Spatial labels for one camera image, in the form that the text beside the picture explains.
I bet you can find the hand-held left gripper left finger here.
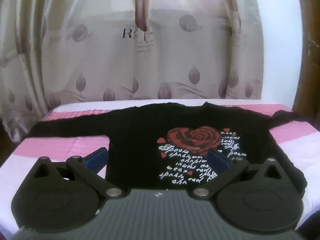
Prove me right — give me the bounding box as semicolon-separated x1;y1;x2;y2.
27;147;121;198

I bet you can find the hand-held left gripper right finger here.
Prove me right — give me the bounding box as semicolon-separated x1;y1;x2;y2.
192;149;292;200

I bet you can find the black sweater with rose print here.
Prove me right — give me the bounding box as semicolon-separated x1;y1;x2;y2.
26;101;309;193

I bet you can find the pink striped blanket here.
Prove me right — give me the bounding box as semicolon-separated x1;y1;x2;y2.
0;101;320;240

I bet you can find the beige leaf print curtain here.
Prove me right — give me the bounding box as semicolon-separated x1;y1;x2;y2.
0;0;266;123

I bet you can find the brown wooden door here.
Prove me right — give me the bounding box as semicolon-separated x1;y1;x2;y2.
293;0;320;114

